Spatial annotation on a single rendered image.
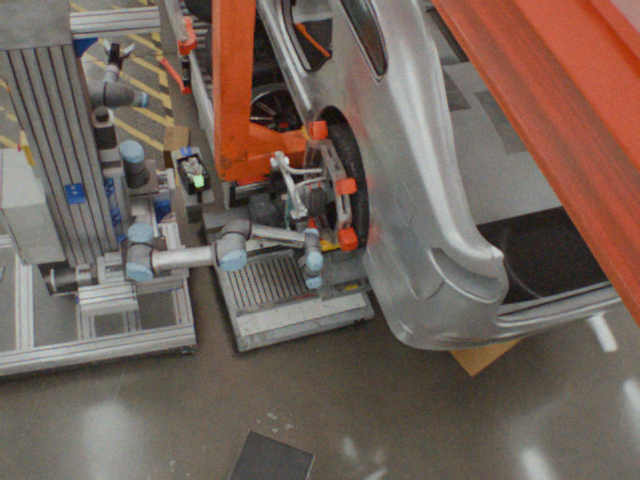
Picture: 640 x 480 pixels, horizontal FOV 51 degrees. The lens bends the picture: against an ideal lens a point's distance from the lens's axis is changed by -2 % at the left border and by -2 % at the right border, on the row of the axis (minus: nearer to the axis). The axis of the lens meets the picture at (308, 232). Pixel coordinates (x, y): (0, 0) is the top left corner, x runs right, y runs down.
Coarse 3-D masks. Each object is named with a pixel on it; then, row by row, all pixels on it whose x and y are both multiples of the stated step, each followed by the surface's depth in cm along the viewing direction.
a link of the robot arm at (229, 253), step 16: (224, 240) 301; (240, 240) 302; (128, 256) 303; (144, 256) 300; (160, 256) 301; (176, 256) 300; (192, 256) 300; (208, 256) 300; (224, 256) 297; (240, 256) 297; (128, 272) 300; (144, 272) 298
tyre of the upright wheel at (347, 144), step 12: (336, 132) 339; (348, 132) 338; (336, 144) 341; (348, 144) 332; (348, 156) 329; (360, 156) 329; (348, 168) 331; (360, 168) 327; (360, 180) 326; (360, 192) 326; (360, 204) 328; (360, 216) 331; (360, 228) 335; (360, 240) 342
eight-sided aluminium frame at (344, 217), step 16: (320, 144) 338; (304, 160) 372; (336, 160) 333; (304, 176) 378; (336, 176) 328; (336, 192) 330; (336, 208) 334; (320, 224) 372; (336, 224) 340; (336, 240) 347
